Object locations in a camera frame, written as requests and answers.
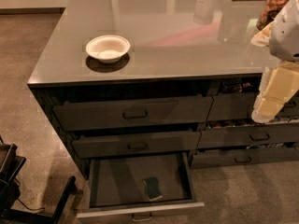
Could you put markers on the open bottom left drawer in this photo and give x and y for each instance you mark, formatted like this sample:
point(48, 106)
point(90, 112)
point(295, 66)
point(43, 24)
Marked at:
point(117, 191)

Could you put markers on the middle left dark drawer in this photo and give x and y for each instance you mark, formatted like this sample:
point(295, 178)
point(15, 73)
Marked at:
point(139, 143)

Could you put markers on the black chair frame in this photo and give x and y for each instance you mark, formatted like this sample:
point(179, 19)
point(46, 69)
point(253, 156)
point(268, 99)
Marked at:
point(12, 209)

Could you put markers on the top left dark drawer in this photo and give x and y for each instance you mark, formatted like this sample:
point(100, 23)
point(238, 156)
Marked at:
point(132, 113)

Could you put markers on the bottom right dark drawer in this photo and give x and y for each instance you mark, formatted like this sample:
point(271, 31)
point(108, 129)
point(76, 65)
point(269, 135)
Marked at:
point(218, 158)

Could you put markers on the glass snack jar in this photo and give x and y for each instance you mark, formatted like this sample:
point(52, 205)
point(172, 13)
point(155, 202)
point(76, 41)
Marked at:
point(270, 10)

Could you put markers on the white paper bowl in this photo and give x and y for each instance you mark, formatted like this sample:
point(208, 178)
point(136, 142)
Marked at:
point(108, 48)

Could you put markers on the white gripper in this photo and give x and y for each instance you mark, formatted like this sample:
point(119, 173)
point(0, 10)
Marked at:
point(286, 36)

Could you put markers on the middle right dark drawer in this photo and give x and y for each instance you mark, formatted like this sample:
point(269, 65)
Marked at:
point(249, 136)

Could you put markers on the top right dark drawer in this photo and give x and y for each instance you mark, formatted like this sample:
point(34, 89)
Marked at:
point(240, 106)

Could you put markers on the green yellow sponge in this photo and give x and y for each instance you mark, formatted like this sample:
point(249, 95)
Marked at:
point(152, 189)

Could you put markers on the dark drawer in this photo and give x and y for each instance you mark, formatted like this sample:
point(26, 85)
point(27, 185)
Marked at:
point(240, 106)
point(139, 143)
point(132, 113)
point(218, 158)
point(249, 136)

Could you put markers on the dark counter cabinet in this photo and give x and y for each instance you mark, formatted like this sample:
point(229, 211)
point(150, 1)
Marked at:
point(178, 48)

